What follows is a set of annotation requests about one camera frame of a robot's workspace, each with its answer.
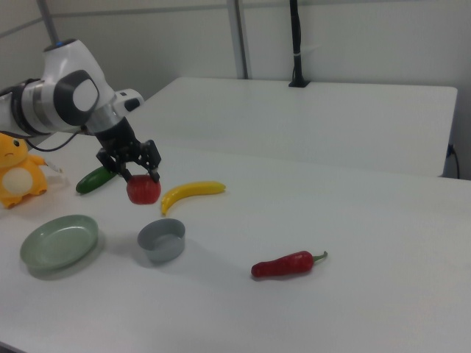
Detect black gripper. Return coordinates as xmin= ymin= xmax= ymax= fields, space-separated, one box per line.
xmin=94 ymin=117 xmax=163 ymax=185

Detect red apple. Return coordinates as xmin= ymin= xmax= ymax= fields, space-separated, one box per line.
xmin=126 ymin=174 xmax=162 ymax=206

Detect grey bowl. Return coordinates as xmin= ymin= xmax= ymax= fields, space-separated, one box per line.
xmin=137 ymin=218 xmax=186 ymax=263

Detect green cucumber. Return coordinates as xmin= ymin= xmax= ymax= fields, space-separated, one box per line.
xmin=75 ymin=165 xmax=118 ymax=195

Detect yellow banana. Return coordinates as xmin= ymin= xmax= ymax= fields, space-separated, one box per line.
xmin=160 ymin=180 xmax=227 ymax=217

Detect white toy tag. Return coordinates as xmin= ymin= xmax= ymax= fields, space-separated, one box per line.
xmin=43 ymin=158 xmax=69 ymax=188

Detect green plate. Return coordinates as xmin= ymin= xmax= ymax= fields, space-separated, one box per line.
xmin=19 ymin=215 xmax=100 ymax=274

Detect yellow plush toy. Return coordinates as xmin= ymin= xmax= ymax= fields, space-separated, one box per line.
xmin=0 ymin=132 xmax=49 ymax=210

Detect white side table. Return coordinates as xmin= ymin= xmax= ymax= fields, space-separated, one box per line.
xmin=139 ymin=76 xmax=459 ymax=178

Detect red chili pepper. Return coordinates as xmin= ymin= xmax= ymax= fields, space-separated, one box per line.
xmin=251 ymin=250 xmax=329 ymax=279

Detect black pole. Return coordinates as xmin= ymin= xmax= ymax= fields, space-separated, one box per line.
xmin=288 ymin=0 xmax=304 ymax=84

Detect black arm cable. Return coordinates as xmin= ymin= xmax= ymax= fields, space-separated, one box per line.
xmin=0 ymin=124 xmax=84 ymax=153

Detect grey frame post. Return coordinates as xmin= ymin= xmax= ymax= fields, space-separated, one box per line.
xmin=35 ymin=0 xmax=62 ymax=46

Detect aluminium partition post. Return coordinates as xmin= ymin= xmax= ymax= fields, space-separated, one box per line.
xmin=225 ymin=0 xmax=253 ymax=79

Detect black wall cable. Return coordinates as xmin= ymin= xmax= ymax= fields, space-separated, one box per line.
xmin=446 ymin=144 xmax=461 ymax=179

